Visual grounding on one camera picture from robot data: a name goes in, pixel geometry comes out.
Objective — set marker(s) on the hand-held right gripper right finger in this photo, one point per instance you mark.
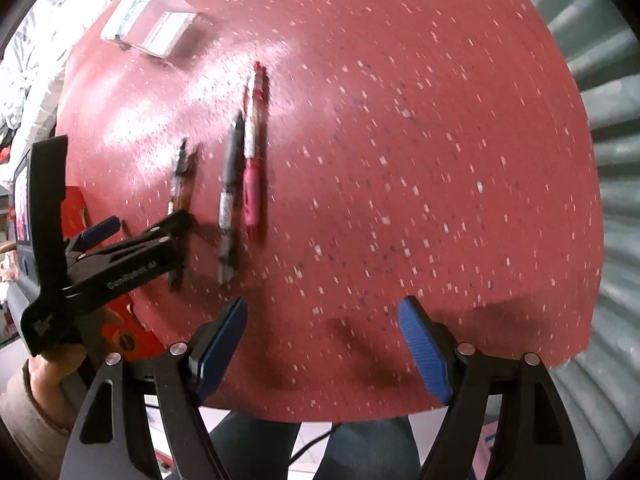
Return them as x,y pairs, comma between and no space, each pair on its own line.
425,355

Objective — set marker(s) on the red pen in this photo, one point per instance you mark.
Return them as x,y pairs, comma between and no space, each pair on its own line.
252,170

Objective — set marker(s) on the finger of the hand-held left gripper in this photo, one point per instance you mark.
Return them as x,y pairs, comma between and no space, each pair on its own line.
100,230
130,265

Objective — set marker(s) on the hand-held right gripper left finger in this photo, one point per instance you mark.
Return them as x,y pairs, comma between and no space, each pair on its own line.
225,350

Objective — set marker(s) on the clear plastic box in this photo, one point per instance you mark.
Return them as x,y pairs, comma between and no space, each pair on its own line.
150,45

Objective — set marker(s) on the white bedding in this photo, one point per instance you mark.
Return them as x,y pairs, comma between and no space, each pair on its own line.
30,85

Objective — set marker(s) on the person's left hand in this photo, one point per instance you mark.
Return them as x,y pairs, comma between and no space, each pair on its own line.
55,365

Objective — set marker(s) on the red cardboard box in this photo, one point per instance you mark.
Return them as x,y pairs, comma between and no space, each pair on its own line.
142,335

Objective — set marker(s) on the person's left forearm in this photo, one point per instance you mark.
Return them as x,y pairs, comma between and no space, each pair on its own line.
30,420

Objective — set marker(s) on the white teal carton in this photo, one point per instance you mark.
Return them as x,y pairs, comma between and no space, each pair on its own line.
127,12

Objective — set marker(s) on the teal ribbed cushion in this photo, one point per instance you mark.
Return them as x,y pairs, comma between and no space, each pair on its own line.
615,110

